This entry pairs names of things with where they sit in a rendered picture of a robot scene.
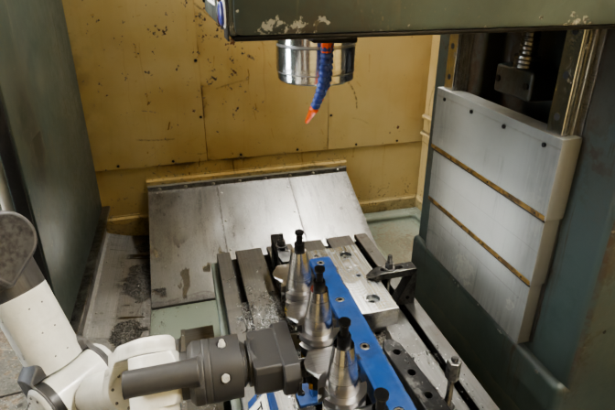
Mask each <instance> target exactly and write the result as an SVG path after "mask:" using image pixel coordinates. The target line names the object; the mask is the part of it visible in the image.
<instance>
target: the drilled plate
mask: <svg viewBox="0 0 615 410"><path fill-rule="evenodd" d="M344 250H345V251H346V252H344ZM341 251H342V252H341ZM349 252H350V253H349ZM307 254H308V260H310V259H314V257H315V258H319V257H326V256H329V257H330V259H331V261H332V262H333V264H334V265H335V267H336V266H337V267H336V268H337V269H338V268H340V267H341V269H339V270H338V272H339V274H340V276H341V278H342V280H343V282H344V283H345V285H346V287H347V288H348V289H349V291H350V293H351V295H352V297H353V299H354V301H355V302H356V304H357V306H358V308H359V309H360V311H361V313H362V314H363V316H364V318H365V320H366V321H367V323H368V325H369V327H370V328H371V329H375V328H380V327H385V326H390V325H394V324H397V321H398V312H399V307H398V306H397V305H396V303H395V302H394V300H393V298H392V297H391V295H390V294H389V293H388V291H387V290H386V288H385V287H384V285H383V283H382V282H381V281H371V280H370V281H369V283H368V282H367V280H368V278H367V277H366V275H367V274H368V273H369V272H370V271H371V270H372V268H371V267H370V265H369V264H368V262H367V261H366V259H365V258H364V256H363V255H362V254H361V252H360V250H359V249H358V247H357V246H356V244H354V245H348V246H341V247H335V248H329V249H323V250H316V251H310V252H307ZM323 254H324V255H323ZM321 255H322V256H321ZM339 257H342V258H346V257H348V258H347V259H344V260H343V259H342V258H339ZM349 258H350V259H349ZM355 260H356V261H355ZM348 269H350V270H348ZM352 269H353V270H352ZM346 272H347V273H346ZM366 278H367V280H366ZM370 282H371V283H370ZM367 294H369V295H367ZM365 298H367V299H368V300H369V301H367V302H366V301H365ZM367 299H366V300H367ZM369 302H370V303H369ZM371 302H372V303H371ZM374 302H375V303H374ZM377 302H378V303H377ZM375 304H376V305H375Z"/></svg>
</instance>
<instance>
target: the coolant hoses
mask: <svg viewBox="0 0 615 410"><path fill-rule="evenodd" d="M308 40H309V41H311V42H312V43H321V48H320V52H321V53H320V57H321V59H320V61H319V62H320V66H319V69H320V71H319V73H318V75H319V77H318V83H317V89H316V93H315V94H314V98H313V102H312V103H311V106H309V110H308V113H307V118H306V121H305V123H306V124H308V123H309V122H310V120H311V119H312V118H313V117H314V115H315V114H316V113H317V112H318V109H319V108H320V105H321V104H322V102H323V101H324V97H325V96H326V92H327V91H328V90H329V87H330V82H331V81H332V78H331V76H332V74H333V73H332V70H333V66H332V64H333V57H334V55H333V53H332V52H333V51H334V48H333V47H334V43H357V41H358V38H319V39H308Z"/></svg>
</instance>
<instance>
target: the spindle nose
mask: <svg viewBox="0 0 615 410"><path fill-rule="evenodd" d="M275 42H276V70H277V77H278V79H279V80H280V81H282V82H284V83H288V84H292V85H298V86H312V87H317V83H318V77H319V75H318V73H319V71H320V69H319V66H320V62H319V61H320V59H321V57H320V53H321V52H320V48H321V43H312V42H311V41H309V40H307V39H292V40H276V41H275ZM333 48H334V51H333V52H332V53H333V55H334V57H333V64H332V66H333V70H332V73H333V74H332V76H331V78H332V81H331V82H330V86H334V85H341V84H344V83H347V82H350V81H351V80H353V78H354V71H355V60H356V44H355V43H334V47H333Z"/></svg>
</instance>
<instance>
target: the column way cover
mask: <svg viewBox="0 0 615 410"><path fill-rule="evenodd" d="M546 128H547V124H546V123H543V122H540V121H538V120H535V119H534V118H531V117H529V116H526V115H524V114H521V113H517V112H516V111H513V110H511V109H508V108H506V107H503V106H501V105H499V104H497V103H494V102H490V101H488V100H485V99H483V98H481V97H479V96H476V95H474V94H471V93H469V92H465V91H453V92H452V91H450V90H447V89H445V88H444V87H437V103H436V111H435V120H434V128H433V136H432V144H431V147H432V149H434V154H433V162H432V170H431V179H430V187H429V194H428V198H429V200H430V201H431V203H430V211H429V219H428V227H427V235H426V248H427V249H428V250H429V251H430V252H431V253H432V254H433V255H434V256H435V257H436V259H438V261H439V262H440V263H441V264H443V265H444V266H445V267H446V269H447V270H448V271H449V272H450V273H451V274H452V275H453V276H454V277H455V278H456V279H457V280H458V281H459V282H460V284H461V285H462V286H463V287H464V288H465V289H466V290H467V291H468V292H469V293H470V294H471V295H472V296H473V297H474V298H475V299H476V300H477V301H478V302H479V304H480V305H481V306H482V307H483V308H484V309H485V310H486V311H487V312H488V313H489V314H490V315H491V317H492V318H493V319H494V320H495V321H496V322H497V323H498V324H499V325H500V326H501V327H502V328H503V329H504V331H505V332H506V333H507V334H508V335H509V336H510V337H511V338H512V339H513V340H514V341H515V342H516V343H517V344H518V343H522V342H527V341H529V337H530V333H531V329H532V326H533V322H534V314H535V311H536V307H537V303H538V299H539V295H540V291H541V287H542V284H544V283H545V279H546V274H547V270H548V266H549V263H550V259H551V255H552V252H553V247H554V243H555V239H556V233H557V229H558V225H559V221H560V219H563V218H564V214H565V210H566V204H567V200H568V195H569V191H570V188H571V184H572V180H573V177H574V173H575V169H576V165H577V159H578V154H579V150H580V147H581V143H582V139H583V138H582V137H579V136H576V135H567V136H563V137H562V136H559V135H555V134H552V133H550V132H548V131H546Z"/></svg>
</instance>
